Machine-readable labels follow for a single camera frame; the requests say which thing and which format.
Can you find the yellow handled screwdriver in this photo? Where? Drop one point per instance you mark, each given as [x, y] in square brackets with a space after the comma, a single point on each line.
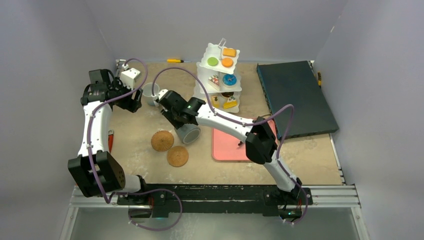
[176, 61]

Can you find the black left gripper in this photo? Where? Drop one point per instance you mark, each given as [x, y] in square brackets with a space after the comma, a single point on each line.
[132, 104]

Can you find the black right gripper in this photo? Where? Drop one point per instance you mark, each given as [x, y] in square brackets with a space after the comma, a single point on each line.
[168, 103]

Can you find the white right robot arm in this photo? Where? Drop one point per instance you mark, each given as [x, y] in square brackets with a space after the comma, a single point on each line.
[203, 113]

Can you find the pink serving tray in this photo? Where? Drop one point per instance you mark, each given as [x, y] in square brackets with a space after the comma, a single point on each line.
[228, 145]

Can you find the round waffle coaster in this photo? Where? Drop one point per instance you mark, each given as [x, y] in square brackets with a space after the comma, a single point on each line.
[162, 141]
[177, 156]

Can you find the orange round cookie bottom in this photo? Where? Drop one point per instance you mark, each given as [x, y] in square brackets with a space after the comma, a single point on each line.
[227, 62]

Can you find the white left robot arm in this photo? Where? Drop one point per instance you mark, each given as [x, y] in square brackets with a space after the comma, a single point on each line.
[94, 170]

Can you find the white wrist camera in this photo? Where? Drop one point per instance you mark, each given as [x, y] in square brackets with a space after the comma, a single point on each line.
[161, 94]
[128, 76]

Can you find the white small cup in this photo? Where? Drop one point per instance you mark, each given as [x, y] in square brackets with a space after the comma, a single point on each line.
[150, 93]

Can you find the yellow triangular sprinkle cake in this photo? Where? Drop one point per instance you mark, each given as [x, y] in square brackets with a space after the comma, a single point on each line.
[230, 102]

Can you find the orange rectangular biscuit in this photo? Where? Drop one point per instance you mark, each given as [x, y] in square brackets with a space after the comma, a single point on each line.
[229, 52]

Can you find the grey mug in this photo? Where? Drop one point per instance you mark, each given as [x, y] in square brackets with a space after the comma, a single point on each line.
[188, 133]

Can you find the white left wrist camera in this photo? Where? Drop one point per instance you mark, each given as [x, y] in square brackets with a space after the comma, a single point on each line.
[128, 76]

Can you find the green round macaron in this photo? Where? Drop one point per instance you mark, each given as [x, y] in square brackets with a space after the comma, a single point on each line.
[212, 61]

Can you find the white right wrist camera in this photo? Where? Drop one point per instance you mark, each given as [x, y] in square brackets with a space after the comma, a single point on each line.
[161, 94]

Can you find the chocolate sprinkle donut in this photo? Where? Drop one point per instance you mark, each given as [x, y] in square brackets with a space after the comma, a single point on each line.
[227, 94]

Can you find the white three-tier cake stand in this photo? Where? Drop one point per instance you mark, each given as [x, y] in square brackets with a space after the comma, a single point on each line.
[203, 90]

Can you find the red handled adjustable wrench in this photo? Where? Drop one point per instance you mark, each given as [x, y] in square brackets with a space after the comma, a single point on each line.
[110, 140]

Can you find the white triangular fruit cake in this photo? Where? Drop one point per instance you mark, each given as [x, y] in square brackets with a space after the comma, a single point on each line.
[214, 82]

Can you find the blue frosted donut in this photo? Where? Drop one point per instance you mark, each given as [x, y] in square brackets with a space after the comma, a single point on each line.
[229, 80]

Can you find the yellow black tool right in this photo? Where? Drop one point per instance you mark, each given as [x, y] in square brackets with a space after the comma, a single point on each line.
[319, 79]

